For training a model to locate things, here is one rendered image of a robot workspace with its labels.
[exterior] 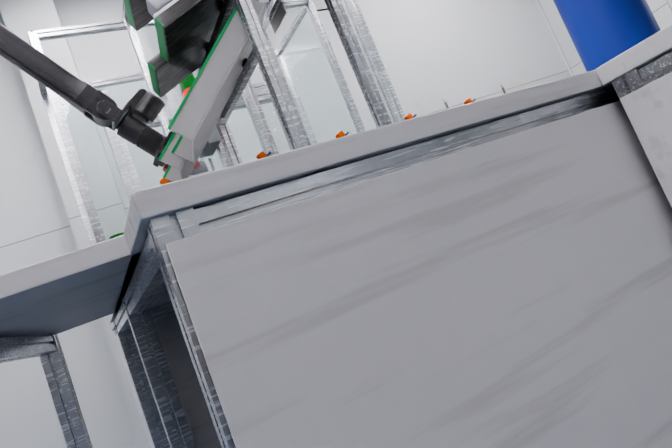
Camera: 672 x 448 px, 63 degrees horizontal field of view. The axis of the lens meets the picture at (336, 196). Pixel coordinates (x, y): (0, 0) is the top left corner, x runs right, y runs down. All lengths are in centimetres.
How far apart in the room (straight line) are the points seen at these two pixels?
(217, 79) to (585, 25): 77
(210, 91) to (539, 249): 56
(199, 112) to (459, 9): 398
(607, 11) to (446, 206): 70
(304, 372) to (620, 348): 46
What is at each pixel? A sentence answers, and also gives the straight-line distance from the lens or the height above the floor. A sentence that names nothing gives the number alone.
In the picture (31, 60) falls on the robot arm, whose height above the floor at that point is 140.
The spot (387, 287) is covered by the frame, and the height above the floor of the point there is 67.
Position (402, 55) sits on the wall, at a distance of 435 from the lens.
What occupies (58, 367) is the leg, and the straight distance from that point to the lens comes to 163.
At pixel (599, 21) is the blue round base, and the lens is 129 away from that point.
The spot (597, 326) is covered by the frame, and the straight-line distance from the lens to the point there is 84.
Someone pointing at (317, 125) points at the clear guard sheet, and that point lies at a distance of 296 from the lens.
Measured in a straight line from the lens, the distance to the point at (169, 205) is 58.
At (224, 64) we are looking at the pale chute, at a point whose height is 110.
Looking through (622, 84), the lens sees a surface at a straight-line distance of 98.
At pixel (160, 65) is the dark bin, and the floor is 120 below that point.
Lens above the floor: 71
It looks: 7 degrees up
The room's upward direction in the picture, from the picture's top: 22 degrees counter-clockwise
